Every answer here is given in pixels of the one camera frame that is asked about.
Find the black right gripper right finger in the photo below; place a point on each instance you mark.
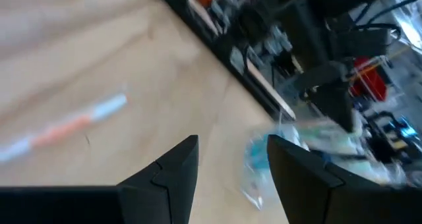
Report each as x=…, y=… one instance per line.
x=313, y=191

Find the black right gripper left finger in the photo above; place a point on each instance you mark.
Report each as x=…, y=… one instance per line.
x=158, y=191

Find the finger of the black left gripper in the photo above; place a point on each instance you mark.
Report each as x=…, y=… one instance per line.
x=323, y=77
x=339, y=105

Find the clear cup of toothbrushes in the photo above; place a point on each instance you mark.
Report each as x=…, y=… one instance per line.
x=329, y=133

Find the red tool cabinet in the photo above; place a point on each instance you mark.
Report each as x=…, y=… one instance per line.
x=371, y=82

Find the clear plastic holder box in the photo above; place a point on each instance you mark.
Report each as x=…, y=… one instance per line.
x=260, y=184

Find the orange toothbrush in clear wrapper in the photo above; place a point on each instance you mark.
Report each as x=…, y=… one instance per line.
x=62, y=131

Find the black table rail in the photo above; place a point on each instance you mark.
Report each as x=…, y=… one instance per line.
x=211, y=36

